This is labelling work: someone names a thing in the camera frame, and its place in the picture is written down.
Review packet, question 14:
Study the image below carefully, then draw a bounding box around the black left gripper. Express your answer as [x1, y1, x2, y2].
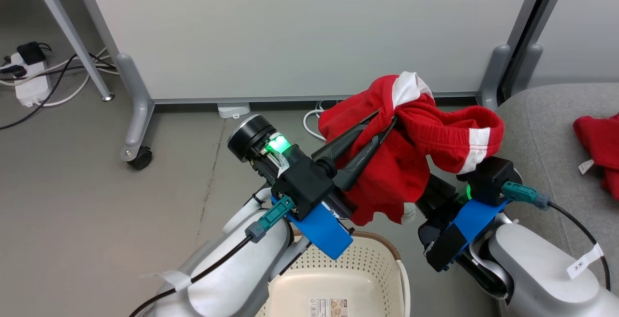
[227, 110, 398, 222]

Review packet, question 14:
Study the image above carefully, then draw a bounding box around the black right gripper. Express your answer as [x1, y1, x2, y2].
[416, 156, 523, 231]

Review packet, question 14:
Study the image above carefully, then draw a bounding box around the red garment with white stripes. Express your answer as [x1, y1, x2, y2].
[317, 71, 505, 226]

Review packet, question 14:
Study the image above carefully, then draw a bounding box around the plain red garment with tag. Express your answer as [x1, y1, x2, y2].
[573, 112, 619, 202]

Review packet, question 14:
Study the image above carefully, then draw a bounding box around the grey fabric sofa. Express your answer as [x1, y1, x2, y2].
[493, 83, 619, 299]

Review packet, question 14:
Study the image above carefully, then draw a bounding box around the cream perforated laundry basket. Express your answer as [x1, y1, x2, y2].
[253, 229, 412, 317]

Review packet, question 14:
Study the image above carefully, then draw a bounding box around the small white plastic box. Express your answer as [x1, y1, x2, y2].
[217, 102, 251, 120]

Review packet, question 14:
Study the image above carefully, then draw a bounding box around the wide white partition panel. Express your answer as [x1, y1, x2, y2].
[70, 0, 553, 163]

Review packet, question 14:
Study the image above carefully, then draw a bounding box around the printed basket label sticker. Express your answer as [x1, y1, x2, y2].
[309, 298, 349, 317]

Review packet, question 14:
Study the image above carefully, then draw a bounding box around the narrow white partition panel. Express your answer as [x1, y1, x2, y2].
[503, 0, 619, 98]

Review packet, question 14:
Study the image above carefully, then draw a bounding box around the black caster wheel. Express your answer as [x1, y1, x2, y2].
[126, 145, 154, 171]

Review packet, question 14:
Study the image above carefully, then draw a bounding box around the grey metal table leg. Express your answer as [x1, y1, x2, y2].
[26, 0, 116, 102]

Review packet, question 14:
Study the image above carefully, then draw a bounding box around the white power strip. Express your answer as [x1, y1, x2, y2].
[10, 51, 53, 108]

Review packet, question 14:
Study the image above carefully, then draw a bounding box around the black power adapter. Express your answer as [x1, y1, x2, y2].
[16, 42, 47, 66]

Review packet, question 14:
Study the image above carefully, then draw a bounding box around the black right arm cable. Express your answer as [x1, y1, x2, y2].
[502, 181, 611, 291]

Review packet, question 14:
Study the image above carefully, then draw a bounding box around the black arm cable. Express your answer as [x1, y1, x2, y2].
[128, 195, 296, 317]
[502, 181, 611, 291]

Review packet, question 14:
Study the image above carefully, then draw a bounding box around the coiled white cable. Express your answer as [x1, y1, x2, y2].
[303, 101, 340, 142]

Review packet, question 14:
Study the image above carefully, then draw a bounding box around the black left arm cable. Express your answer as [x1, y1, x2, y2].
[128, 195, 296, 317]

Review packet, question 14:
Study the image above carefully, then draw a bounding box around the white floor cable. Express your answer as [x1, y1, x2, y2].
[0, 47, 119, 108]

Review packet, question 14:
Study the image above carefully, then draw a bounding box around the black floor cable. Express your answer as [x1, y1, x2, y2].
[0, 53, 118, 131]

